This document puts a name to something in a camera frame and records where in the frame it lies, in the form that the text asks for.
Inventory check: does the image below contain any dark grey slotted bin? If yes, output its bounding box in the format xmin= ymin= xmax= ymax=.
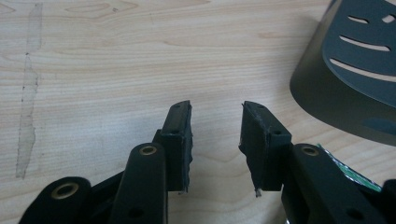
xmin=289 ymin=0 xmax=396 ymax=147

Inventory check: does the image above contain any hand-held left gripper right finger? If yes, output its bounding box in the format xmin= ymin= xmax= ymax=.
xmin=238 ymin=100 xmax=389 ymax=224

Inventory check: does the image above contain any green foil wrapper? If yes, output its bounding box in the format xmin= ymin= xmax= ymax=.
xmin=316 ymin=143 xmax=383 ymax=193

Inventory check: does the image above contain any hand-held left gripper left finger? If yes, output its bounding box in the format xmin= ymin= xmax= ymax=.
xmin=107 ymin=99 xmax=193 ymax=224

